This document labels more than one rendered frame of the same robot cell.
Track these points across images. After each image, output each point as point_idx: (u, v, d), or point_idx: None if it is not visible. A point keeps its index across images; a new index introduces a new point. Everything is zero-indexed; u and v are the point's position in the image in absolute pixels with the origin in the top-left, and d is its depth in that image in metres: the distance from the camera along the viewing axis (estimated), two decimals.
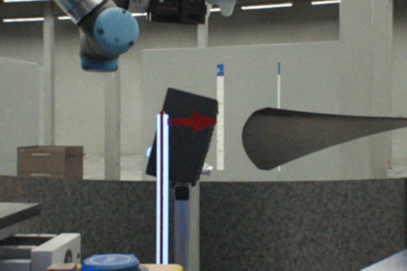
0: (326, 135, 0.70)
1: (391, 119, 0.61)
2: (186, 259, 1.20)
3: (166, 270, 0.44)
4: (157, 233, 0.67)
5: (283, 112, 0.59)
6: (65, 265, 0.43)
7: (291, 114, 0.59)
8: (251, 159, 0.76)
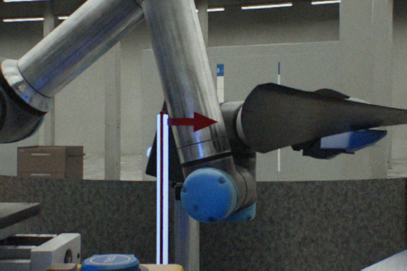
0: (325, 123, 0.70)
1: (392, 109, 0.61)
2: (186, 259, 1.20)
3: (166, 270, 0.44)
4: (157, 233, 0.67)
5: (285, 89, 0.59)
6: (65, 265, 0.43)
7: (293, 92, 0.59)
8: (248, 140, 0.76)
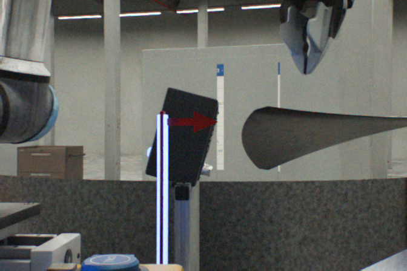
0: None
1: None
2: (186, 259, 1.20)
3: (166, 270, 0.44)
4: (157, 233, 0.67)
5: None
6: (65, 265, 0.43)
7: None
8: None
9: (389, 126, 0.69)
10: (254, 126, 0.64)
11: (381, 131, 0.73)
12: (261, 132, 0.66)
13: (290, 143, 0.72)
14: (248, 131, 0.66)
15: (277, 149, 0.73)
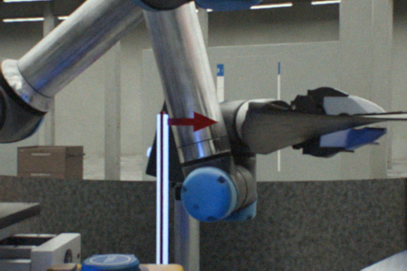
0: None
1: None
2: (186, 259, 1.20)
3: (166, 270, 0.44)
4: (157, 233, 0.67)
5: None
6: (65, 265, 0.43)
7: None
8: None
9: None
10: (254, 122, 0.64)
11: (380, 121, 0.73)
12: (261, 126, 0.66)
13: (289, 133, 0.72)
14: (248, 126, 0.66)
15: (275, 138, 0.73)
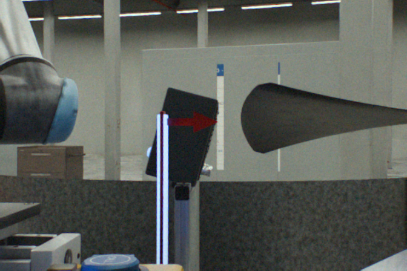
0: None
1: None
2: (186, 259, 1.20)
3: (166, 270, 0.44)
4: (157, 233, 0.67)
5: None
6: (65, 265, 0.43)
7: None
8: None
9: (388, 120, 0.69)
10: (254, 103, 0.64)
11: (380, 126, 0.73)
12: (261, 111, 0.66)
13: (288, 127, 0.72)
14: (248, 108, 0.66)
15: (274, 132, 0.73)
